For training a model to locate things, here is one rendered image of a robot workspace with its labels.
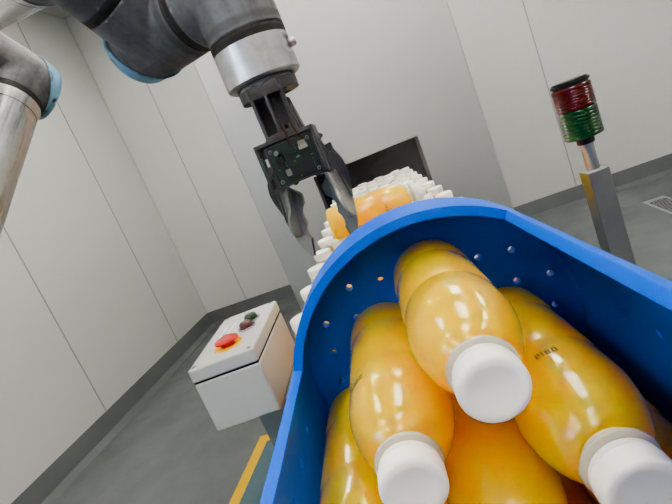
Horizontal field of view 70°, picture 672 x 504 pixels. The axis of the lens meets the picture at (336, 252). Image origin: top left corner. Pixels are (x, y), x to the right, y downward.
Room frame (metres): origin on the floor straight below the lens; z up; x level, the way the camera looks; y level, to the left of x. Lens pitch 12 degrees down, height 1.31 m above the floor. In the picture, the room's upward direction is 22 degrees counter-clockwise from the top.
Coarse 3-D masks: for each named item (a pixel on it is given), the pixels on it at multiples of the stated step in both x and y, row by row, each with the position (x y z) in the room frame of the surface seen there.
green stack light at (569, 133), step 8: (592, 104) 0.80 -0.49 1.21; (576, 112) 0.80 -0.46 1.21; (584, 112) 0.80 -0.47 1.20; (592, 112) 0.80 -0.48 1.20; (560, 120) 0.83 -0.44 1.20; (568, 120) 0.81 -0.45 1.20; (576, 120) 0.80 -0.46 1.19; (584, 120) 0.80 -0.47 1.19; (592, 120) 0.80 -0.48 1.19; (600, 120) 0.80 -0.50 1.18; (560, 128) 0.84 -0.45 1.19; (568, 128) 0.82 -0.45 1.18; (576, 128) 0.80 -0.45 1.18; (584, 128) 0.80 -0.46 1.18; (592, 128) 0.80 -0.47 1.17; (600, 128) 0.80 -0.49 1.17; (568, 136) 0.82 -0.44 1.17; (576, 136) 0.81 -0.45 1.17; (584, 136) 0.80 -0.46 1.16
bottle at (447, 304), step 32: (416, 256) 0.39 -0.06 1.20; (448, 256) 0.36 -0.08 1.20; (416, 288) 0.33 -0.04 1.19; (448, 288) 0.29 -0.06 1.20; (480, 288) 0.28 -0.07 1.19; (416, 320) 0.29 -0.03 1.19; (448, 320) 0.26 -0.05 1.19; (480, 320) 0.26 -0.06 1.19; (512, 320) 0.26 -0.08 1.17; (416, 352) 0.28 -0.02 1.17; (448, 352) 0.25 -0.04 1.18; (448, 384) 0.25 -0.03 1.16
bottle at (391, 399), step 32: (384, 320) 0.39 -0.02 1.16; (352, 352) 0.38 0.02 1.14; (384, 352) 0.33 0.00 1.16; (352, 384) 0.32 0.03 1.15; (384, 384) 0.29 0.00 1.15; (416, 384) 0.28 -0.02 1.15; (352, 416) 0.29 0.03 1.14; (384, 416) 0.27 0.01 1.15; (416, 416) 0.26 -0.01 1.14; (448, 416) 0.27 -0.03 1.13; (384, 448) 0.25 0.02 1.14; (448, 448) 0.26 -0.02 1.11
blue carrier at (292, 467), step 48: (384, 240) 0.44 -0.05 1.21; (480, 240) 0.43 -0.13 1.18; (528, 240) 0.42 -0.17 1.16; (576, 240) 0.27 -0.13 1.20; (336, 288) 0.45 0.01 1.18; (384, 288) 0.44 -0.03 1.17; (528, 288) 0.43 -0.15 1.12; (576, 288) 0.42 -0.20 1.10; (624, 288) 0.31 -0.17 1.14; (336, 336) 0.45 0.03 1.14; (624, 336) 0.35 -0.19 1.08; (336, 384) 0.45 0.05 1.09; (288, 432) 0.31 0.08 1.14; (288, 480) 0.29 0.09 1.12
